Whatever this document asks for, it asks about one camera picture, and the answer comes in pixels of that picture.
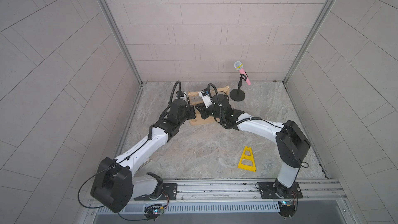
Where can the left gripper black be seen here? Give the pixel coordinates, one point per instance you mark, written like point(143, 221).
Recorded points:
point(189, 108)

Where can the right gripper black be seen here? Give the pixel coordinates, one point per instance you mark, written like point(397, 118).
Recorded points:
point(204, 112)

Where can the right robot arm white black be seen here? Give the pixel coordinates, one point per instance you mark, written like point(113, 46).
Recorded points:
point(291, 142)

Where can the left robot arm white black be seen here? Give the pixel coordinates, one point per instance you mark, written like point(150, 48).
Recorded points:
point(115, 183)

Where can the wooden jewelry display stand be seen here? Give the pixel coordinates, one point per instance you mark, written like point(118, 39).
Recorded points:
point(198, 120)

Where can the yellow triangular plastic stand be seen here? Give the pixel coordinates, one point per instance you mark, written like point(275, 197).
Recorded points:
point(247, 161)

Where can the pink toy microphone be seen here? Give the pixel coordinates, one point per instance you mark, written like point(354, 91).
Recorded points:
point(239, 67)

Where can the left green circuit board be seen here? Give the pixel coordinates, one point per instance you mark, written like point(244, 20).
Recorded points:
point(154, 211)

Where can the green circuit board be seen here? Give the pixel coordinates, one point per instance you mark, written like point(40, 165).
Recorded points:
point(287, 209)
point(154, 211)

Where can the white ventilation grille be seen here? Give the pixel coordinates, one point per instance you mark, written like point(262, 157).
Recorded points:
point(202, 207)

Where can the right green circuit board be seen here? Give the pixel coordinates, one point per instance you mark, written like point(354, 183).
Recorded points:
point(287, 209)

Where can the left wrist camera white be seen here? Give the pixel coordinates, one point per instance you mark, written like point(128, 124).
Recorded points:
point(182, 95)

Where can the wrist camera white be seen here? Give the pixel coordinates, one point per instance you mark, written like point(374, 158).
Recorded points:
point(182, 95)
point(205, 95)

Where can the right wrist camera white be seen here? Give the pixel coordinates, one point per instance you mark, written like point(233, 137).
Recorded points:
point(205, 95)

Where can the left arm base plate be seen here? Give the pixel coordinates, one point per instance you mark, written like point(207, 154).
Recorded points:
point(168, 190)

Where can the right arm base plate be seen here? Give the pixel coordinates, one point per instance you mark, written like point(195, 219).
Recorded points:
point(270, 190)

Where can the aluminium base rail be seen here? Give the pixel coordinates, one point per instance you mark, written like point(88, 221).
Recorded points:
point(203, 190)

